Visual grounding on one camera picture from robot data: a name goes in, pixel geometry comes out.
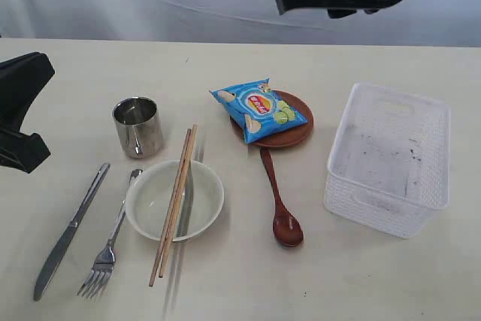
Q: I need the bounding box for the dark brown wooden plate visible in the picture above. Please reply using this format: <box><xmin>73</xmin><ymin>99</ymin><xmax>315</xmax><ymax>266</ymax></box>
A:
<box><xmin>251</xmin><ymin>90</ymin><xmax>314</xmax><ymax>148</ymax></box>

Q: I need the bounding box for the blue chips bag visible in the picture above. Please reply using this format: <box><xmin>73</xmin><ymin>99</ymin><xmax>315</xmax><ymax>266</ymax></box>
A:
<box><xmin>211</xmin><ymin>79</ymin><xmax>307</xmax><ymax>144</ymax></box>

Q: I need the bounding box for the pale green ceramic bowl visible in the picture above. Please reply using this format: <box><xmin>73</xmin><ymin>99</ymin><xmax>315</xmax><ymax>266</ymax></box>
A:
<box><xmin>126</xmin><ymin>159</ymin><xmax>225</xmax><ymax>243</ymax></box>

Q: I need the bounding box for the light wooden chopstick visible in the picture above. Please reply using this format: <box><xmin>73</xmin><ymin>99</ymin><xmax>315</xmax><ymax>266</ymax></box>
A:
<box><xmin>148</xmin><ymin>129</ymin><xmax>192</xmax><ymax>287</ymax></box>

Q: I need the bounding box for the blue-grey utensil handle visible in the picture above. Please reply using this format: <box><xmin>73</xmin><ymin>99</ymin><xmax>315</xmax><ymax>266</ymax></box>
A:
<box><xmin>77</xmin><ymin>168</ymin><xmax>145</xmax><ymax>300</ymax></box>

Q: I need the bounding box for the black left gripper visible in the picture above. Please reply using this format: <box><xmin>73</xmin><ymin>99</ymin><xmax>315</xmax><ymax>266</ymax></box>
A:
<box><xmin>1</xmin><ymin>52</ymin><xmax>55</xmax><ymax>174</ymax></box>

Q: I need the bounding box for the dark wooden chopstick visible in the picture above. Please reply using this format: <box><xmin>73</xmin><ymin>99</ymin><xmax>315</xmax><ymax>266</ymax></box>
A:
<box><xmin>156</xmin><ymin>124</ymin><xmax>198</xmax><ymax>278</ymax></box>

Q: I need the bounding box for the grey metal utensil handle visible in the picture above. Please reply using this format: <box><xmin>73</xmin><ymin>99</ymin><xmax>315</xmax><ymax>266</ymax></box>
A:
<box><xmin>33</xmin><ymin>162</ymin><xmax>110</xmax><ymax>301</ymax></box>

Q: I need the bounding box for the shiny steel cup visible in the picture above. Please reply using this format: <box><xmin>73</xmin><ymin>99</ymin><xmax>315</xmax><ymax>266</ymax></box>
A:
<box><xmin>112</xmin><ymin>96</ymin><xmax>164</xmax><ymax>159</ymax></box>

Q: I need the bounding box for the white plastic perforated basket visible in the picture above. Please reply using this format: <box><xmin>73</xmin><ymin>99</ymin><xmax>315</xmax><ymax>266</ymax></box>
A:
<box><xmin>324</xmin><ymin>83</ymin><xmax>450</xmax><ymax>238</ymax></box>

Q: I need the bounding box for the dark brown wooden spoon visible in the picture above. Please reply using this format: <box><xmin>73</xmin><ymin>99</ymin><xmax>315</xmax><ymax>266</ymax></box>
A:
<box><xmin>259</xmin><ymin>147</ymin><xmax>304</xmax><ymax>247</ymax></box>

